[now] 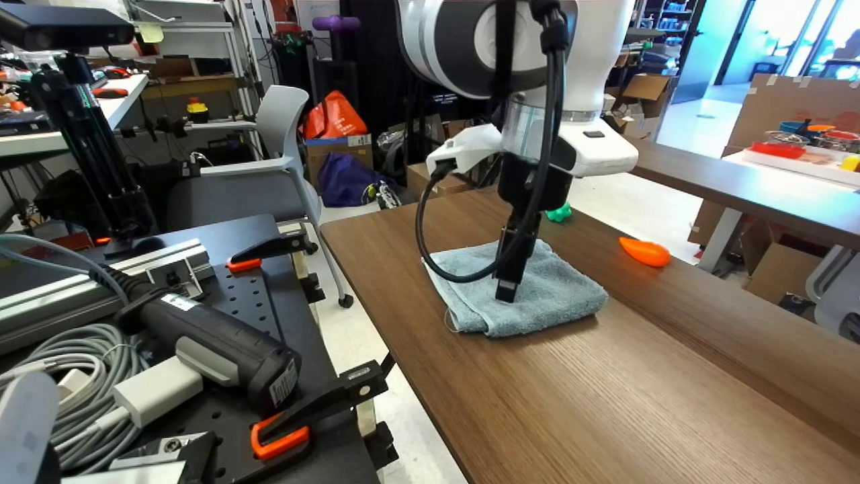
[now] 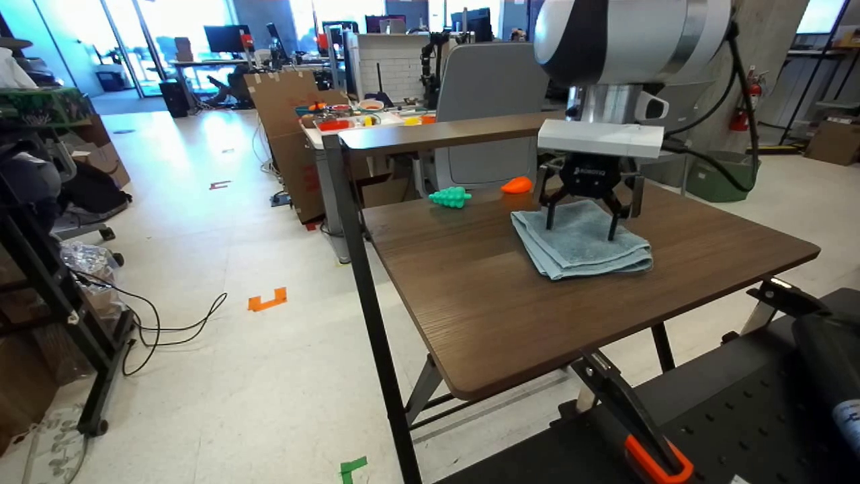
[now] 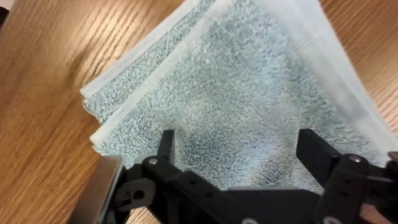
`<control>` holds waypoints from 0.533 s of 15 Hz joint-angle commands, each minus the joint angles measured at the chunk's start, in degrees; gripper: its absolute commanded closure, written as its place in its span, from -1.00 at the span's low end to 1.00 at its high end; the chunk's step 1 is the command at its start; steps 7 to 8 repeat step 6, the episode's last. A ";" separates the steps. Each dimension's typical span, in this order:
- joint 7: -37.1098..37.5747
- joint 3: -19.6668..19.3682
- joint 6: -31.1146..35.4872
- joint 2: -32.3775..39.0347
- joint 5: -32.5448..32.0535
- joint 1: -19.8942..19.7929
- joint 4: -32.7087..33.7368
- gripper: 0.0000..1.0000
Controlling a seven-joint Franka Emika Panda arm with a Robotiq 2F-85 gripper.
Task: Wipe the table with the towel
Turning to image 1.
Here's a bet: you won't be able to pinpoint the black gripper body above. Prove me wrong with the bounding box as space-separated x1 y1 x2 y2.
494 153 576 236

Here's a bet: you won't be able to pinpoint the light blue towel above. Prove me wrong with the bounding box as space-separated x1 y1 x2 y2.
422 236 612 341

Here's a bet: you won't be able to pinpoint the orange plastic toy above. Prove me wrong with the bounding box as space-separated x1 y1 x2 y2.
616 235 676 271

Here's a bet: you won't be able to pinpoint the dark blue bag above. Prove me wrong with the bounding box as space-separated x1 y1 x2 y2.
318 153 381 209

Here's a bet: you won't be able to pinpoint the long wooden bench table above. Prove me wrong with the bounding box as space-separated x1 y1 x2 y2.
627 144 860 277

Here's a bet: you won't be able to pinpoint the orange bag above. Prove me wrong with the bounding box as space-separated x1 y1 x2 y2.
301 90 371 144

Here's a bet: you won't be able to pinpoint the red toy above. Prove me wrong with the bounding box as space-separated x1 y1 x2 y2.
749 141 810 162

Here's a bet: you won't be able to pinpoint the black perforated base board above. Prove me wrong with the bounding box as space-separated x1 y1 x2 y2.
106 213 401 484

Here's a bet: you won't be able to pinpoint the cardboard box under bench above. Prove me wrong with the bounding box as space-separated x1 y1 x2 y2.
743 240 829 306

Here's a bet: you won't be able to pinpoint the grey office chair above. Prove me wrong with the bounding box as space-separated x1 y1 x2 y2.
805 243 860 348
158 82 357 313

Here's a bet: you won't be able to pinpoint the white table with toys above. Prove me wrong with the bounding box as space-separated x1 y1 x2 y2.
723 144 860 193

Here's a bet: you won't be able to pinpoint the large brown cardboard sheets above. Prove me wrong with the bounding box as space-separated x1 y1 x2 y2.
723 75 860 158

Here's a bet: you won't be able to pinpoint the black handheld tool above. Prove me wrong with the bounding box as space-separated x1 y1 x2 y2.
115 277 305 416

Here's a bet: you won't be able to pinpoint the white power adapter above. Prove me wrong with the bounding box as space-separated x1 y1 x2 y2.
114 356 208 430

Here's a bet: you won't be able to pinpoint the white workbench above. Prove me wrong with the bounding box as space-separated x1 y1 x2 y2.
0 70 152 158

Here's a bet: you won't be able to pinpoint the aluminium extrusion bar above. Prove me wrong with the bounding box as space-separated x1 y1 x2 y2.
0 236 217 357

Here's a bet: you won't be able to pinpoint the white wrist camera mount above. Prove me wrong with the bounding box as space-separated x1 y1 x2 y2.
424 118 641 180

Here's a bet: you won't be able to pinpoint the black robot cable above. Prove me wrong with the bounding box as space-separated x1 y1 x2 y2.
412 0 572 285

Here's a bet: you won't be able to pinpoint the black clamp orange handle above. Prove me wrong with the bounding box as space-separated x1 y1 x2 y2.
247 353 399 465
223 228 318 277

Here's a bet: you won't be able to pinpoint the grey cable bundle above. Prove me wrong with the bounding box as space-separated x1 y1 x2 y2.
0 321 156 478

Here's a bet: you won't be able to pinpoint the black camera tripod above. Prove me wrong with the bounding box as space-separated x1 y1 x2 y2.
31 48 164 251

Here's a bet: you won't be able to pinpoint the black stereo camera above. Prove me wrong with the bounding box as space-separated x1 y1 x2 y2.
0 2 137 52

